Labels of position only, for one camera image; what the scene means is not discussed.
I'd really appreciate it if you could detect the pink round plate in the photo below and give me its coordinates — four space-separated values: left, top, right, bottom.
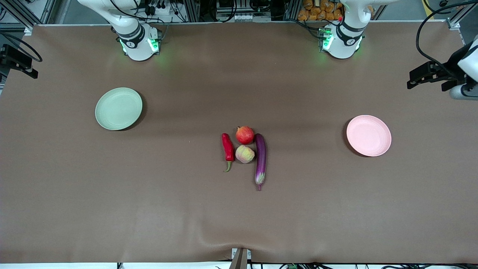
346 115 392 157

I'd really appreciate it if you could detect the brown table mat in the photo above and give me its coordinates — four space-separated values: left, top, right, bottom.
0 22 478 264

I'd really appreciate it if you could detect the red chili pepper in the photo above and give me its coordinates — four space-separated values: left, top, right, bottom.
221 133 235 173

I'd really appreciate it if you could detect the green round plate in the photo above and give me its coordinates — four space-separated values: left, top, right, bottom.
95 87 143 131

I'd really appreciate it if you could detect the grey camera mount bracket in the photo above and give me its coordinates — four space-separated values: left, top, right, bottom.
231 248 252 269

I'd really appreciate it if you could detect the red pomegranate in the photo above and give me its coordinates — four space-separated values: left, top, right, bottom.
236 126 255 145

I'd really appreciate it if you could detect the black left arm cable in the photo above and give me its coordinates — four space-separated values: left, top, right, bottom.
416 0 478 80

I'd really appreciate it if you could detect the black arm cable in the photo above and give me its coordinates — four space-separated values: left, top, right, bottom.
416 0 478 80
0 32 43 63

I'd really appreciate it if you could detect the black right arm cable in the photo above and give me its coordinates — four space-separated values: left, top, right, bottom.
0 32 43 63

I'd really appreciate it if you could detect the purple eggplant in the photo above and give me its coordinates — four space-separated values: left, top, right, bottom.
254 133 268 191

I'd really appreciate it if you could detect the white power strip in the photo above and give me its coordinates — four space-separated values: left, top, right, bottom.
217 13 259 22

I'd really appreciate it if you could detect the bag of orange snacks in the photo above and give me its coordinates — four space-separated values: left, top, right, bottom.
298 0 345 21

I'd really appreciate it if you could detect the yellow pink peach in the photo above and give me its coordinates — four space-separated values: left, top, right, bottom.
235 145 255 164

